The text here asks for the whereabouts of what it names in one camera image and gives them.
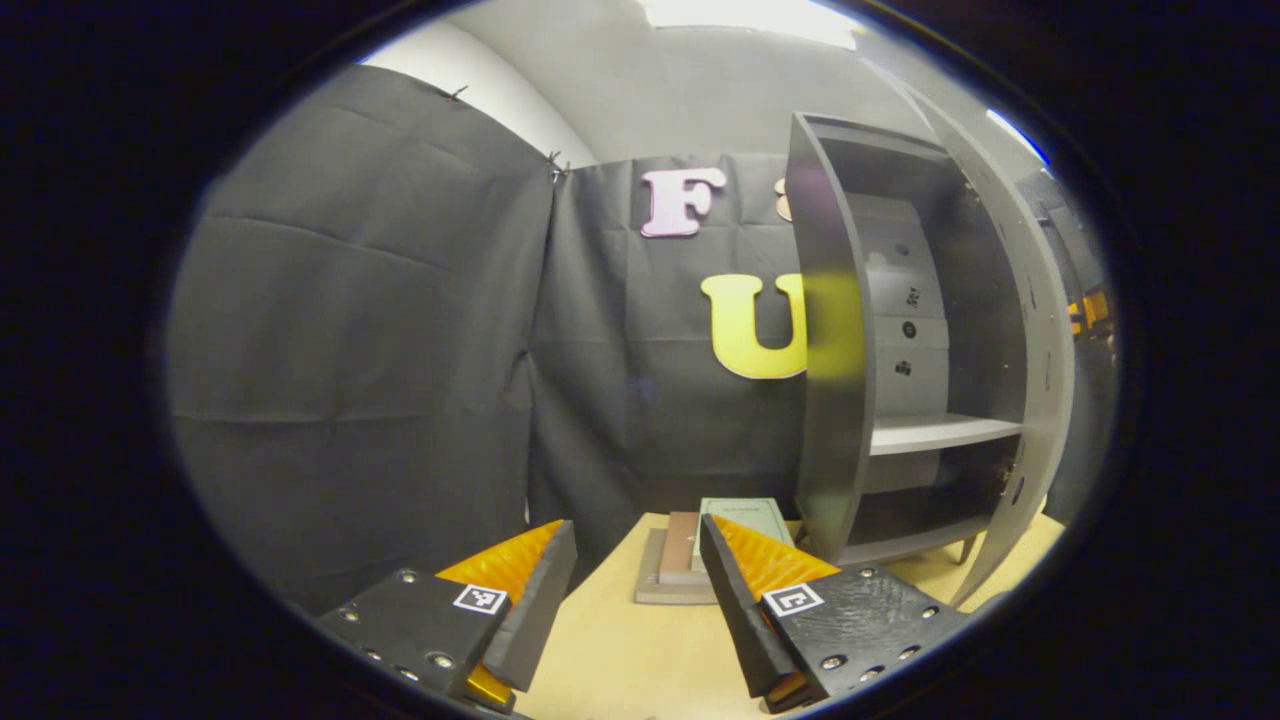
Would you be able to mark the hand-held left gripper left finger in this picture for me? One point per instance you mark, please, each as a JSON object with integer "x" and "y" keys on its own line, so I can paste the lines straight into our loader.
{"x": 540, "y": 610}

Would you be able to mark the large ceiling light panel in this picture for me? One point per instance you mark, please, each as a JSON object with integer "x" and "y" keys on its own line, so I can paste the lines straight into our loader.
{"x": 750, "y": 18}

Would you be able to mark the brown book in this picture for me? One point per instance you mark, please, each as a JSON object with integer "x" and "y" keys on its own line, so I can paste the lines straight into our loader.
{"x": 680, "y": 545}

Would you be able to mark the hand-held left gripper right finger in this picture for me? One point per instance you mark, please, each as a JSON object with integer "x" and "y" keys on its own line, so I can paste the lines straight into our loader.
{"x": 740, "y": 610}

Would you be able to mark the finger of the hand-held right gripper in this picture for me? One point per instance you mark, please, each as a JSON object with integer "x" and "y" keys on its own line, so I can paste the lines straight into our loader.
{"x": 1077, "y": 318}
{"x": 1098, "y": 306}

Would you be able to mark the black backdrop cloth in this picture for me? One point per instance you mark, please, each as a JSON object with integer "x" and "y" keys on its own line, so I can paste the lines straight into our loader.
{"x": 350, "y": 350}

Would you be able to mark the green book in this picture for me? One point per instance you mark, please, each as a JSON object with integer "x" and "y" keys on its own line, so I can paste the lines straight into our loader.
{"x": 750, "y": 520}

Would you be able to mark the grey book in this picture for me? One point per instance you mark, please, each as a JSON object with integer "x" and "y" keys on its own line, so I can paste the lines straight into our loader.
{"x": 648, "y": 590}

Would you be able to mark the light grey cabinet door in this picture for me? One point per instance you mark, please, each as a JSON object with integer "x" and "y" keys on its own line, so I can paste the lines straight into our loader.
{"x": 1050, "y": 400}

